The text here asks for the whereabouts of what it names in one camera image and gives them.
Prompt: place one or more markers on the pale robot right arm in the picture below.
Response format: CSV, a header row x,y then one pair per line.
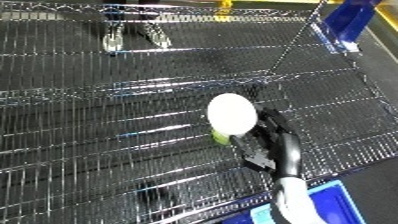
x,y
295,203

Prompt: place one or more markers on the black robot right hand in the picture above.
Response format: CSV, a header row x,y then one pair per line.
x,y
284,150

